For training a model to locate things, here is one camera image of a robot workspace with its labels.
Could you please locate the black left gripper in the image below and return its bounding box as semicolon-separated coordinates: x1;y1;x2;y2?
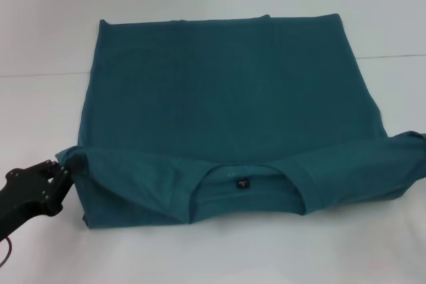
0;152;85;231

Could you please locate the blue shirt with FREE print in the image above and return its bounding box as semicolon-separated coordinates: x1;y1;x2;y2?
55;13;426;231

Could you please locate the left arm plug with cable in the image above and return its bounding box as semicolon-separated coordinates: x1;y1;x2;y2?
0;236;15;261

